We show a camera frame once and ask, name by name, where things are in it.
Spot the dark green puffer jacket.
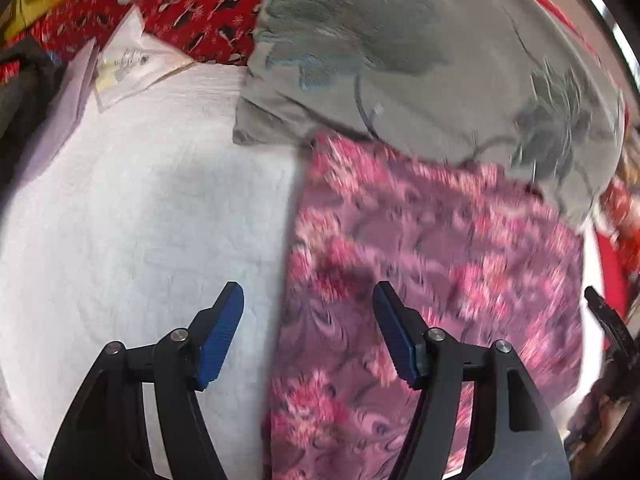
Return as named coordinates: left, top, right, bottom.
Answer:
left=0, top=35, right=66, bottom=176

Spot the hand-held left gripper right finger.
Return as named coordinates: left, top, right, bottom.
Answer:
left=372, top=281, right=573, bottom=480

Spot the red patterned blanket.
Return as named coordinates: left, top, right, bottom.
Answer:
left=27, top=0, right=268, bottom=66

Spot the purple floral shirt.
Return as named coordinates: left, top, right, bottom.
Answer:
left=260, top=130, right=586, bottom=480

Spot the grey floral pillow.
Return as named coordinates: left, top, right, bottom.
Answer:
left=232, top=0, right=628, bottom=233

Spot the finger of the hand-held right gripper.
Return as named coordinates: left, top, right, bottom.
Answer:
left=584, top=285, right=638, bottom=361

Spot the white quilted mattress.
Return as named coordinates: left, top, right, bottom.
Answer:
left=0, top=62, right=608, bottom=480

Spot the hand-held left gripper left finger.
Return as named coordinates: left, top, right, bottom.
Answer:
left=42, top=281, right=246, bottom=480

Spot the chrome metal rail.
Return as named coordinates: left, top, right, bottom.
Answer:
left=555, top=0, right=640, bottom=76

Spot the white plastic bag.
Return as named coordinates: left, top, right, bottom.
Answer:
left=60, top=7, right=196, bottom=126

